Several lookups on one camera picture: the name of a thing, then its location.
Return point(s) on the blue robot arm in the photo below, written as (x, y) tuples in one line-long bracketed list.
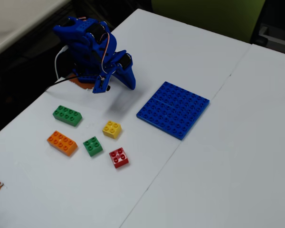
[(78, 47)]

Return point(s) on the red 2x2 block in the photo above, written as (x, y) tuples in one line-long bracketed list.
[(118, 158)]

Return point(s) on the green 2x4 block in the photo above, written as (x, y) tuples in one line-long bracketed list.
[(66, 115)]

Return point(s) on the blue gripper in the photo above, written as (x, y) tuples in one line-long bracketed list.
[(124, 74)]

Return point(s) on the wrist camera in blue mount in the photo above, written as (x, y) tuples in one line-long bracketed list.
[(98, 86)]

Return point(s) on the blue 8x8 base plate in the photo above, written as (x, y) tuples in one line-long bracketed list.
[(173, 110)]

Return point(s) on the dark gray furniture frame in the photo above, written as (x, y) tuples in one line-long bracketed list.
[(278, 28)]

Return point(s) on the white desk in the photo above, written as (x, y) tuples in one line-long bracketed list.
[(14, 23)]

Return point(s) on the green 2x2 block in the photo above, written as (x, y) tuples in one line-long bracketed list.
[(92, 146)]

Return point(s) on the yellow 2x2 block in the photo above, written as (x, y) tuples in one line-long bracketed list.
[(111, 129)]

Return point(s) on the orange 2x4 block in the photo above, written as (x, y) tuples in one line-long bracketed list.
[(61, 142)]

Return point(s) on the white cover board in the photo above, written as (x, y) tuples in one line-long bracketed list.
[(228, 166), (61, 190)]

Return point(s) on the green chair backrest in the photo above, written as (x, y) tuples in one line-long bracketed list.
[(209, 16)]

